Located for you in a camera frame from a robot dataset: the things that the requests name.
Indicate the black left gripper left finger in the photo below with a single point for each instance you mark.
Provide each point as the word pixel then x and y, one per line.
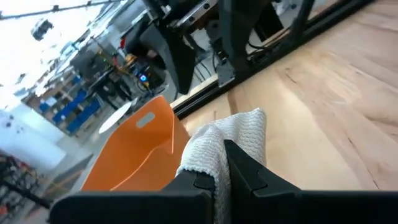
pixel 199 183

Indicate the orange plastic basket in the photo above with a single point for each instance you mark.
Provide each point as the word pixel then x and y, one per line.
pixel 140 155

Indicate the white elastic bandage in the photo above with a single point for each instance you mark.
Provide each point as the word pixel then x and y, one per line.
pixel 217 140

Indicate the white round tabletop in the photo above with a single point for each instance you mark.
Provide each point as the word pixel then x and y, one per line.
pixel 115 117

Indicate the black aluminium table frame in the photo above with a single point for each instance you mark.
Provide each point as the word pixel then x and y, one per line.
pixel 273 56

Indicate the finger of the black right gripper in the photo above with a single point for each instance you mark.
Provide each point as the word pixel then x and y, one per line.
pixel 242 31
pixel 180 62

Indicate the shelf with blue bins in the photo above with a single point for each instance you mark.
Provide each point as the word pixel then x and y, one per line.
pixel 84 109

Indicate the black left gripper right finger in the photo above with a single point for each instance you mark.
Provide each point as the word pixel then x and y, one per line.
pixel 245 177

